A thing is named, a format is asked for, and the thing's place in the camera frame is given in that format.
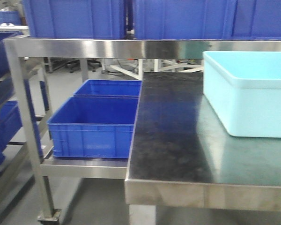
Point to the blue crate rear lower shelf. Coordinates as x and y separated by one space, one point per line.
109 88

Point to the blue crate shelf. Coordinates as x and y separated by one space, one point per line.
97 127
109 88

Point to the blue crate front lower shelf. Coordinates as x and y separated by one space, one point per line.
97 127

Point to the stainless steel work table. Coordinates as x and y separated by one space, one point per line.
181 155

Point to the large blue crate top middle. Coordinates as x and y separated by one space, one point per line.
183 19

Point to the large blue crate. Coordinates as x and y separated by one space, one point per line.
183 19
94 19
257 19

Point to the light blue plastic tub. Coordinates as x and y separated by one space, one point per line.
244 90

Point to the large blue crate top left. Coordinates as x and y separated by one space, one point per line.
94 19

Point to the large blue crate top right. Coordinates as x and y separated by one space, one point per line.
257 19

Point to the stainless steel shelf frame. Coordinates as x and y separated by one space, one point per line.
23 51

